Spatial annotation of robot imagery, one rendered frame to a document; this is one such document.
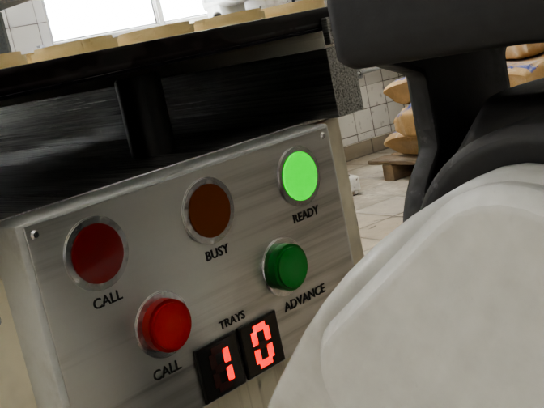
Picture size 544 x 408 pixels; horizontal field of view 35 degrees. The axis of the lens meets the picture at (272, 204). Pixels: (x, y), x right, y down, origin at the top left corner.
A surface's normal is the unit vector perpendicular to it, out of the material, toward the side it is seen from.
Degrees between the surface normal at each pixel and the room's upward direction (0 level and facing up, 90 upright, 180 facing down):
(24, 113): 90
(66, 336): 90
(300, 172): 90
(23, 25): 90
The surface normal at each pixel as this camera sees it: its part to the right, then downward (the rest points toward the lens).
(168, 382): 0.70, 0.00
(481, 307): -0.69, 0.28
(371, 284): -0.90, -0.34
